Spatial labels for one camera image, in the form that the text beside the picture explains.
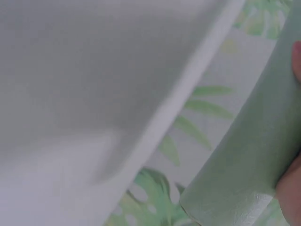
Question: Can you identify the pale green sheet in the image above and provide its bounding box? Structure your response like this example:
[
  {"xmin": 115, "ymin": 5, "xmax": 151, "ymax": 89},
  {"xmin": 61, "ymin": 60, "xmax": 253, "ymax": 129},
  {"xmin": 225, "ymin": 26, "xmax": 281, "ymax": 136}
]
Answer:
[{"xmin": 179, "ymin": 0, "xmax": 301, "ymax": 225}]

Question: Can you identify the person's right hand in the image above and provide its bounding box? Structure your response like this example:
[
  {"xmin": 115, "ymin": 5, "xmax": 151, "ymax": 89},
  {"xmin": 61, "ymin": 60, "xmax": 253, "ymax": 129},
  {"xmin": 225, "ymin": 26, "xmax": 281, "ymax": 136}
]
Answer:
[{"xmin": 274, "ymin": 40, "xmax": 301, "ymax": 226}]

